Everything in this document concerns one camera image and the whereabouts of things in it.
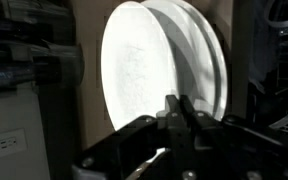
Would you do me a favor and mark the white wall outlet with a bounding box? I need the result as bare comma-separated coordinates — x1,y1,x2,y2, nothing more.
0,128,29,163

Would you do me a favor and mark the white dinner plate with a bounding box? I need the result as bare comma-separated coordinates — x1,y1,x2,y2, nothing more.
175,0,229,122
143,0,219,116
100,1,180,132

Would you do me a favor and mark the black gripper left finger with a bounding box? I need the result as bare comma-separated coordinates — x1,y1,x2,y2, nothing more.
71,94,198,180

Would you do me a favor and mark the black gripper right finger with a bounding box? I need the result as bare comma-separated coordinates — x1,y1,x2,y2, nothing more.
179,94,288,180

